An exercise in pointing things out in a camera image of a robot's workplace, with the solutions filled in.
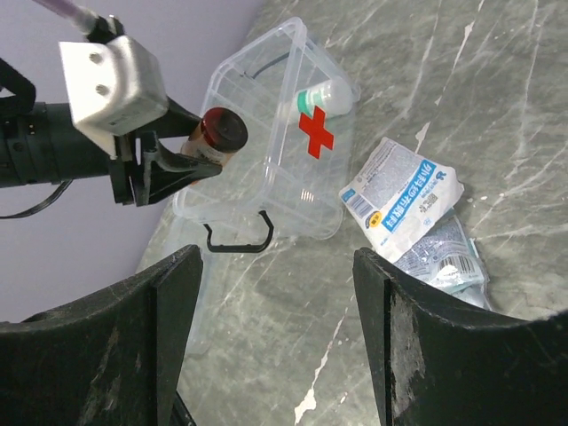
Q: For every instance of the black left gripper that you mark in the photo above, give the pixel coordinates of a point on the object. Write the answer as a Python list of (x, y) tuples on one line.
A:
[(40, 145)]

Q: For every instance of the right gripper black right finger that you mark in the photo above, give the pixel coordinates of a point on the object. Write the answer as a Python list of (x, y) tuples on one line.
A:
[(436, 360)]

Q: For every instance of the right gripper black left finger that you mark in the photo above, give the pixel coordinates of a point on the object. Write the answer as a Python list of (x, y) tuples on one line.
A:
[(113, 357)]

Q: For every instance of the brown bottle orange label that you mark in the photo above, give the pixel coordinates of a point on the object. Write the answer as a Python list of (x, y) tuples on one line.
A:
[(220, 134)]

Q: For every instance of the clear plastic medicine box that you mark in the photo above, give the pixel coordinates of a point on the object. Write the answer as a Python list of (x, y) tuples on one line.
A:
[(286, 180)]

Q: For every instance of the white bottle green label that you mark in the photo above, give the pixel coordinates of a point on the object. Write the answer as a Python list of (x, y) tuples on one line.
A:
[(334, 96)]

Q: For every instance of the teal cartoon plaster packet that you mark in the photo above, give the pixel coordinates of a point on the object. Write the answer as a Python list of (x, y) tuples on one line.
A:
[(475, 295)]

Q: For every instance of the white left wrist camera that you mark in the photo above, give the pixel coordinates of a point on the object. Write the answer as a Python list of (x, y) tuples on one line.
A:
[(112, 89)]

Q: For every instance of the clear box lid black handle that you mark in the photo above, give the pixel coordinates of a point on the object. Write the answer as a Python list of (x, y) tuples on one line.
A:
[(186, 232)]

